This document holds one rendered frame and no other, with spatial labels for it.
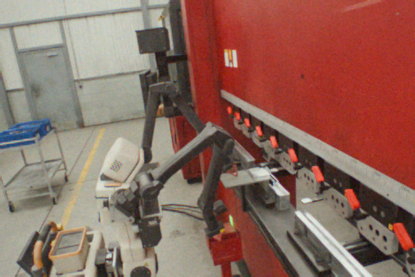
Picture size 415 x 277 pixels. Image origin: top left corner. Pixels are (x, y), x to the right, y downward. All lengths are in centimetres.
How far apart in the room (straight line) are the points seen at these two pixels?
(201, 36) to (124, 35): 611
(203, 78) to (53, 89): 663
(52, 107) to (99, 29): 237
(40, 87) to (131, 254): 758
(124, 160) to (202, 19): 147
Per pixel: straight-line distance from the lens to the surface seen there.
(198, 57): 251
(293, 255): 145
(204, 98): 255
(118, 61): 852
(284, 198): 171
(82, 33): 862
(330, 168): 114
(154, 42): 263
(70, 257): 164
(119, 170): 141
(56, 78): 876
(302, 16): 119
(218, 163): 138
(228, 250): 170
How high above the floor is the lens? 178
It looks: 17 degrees down
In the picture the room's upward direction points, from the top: 7 degrees counter-clockwise
